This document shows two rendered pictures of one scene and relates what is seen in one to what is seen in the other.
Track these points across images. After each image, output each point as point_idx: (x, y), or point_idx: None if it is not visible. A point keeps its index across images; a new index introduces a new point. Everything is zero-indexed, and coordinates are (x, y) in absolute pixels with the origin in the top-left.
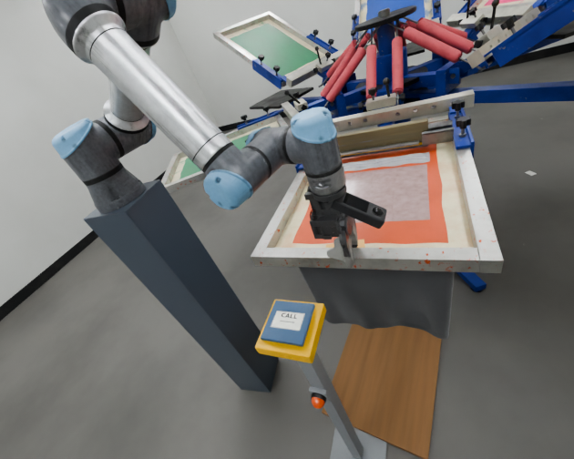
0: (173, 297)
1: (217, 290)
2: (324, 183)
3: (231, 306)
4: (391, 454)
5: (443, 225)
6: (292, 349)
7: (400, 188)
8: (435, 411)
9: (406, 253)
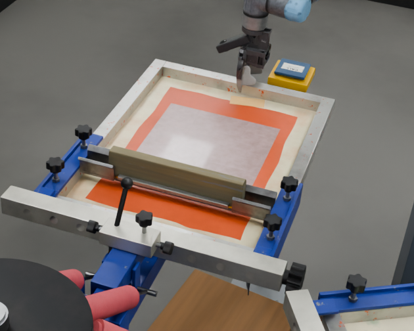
0: None
1: None
2: None
3: (408, 242)
4: (227, 278)
5: (165, 97)
6: None
7: (176, 137)
8: (169, 301)
9: (205, 72)
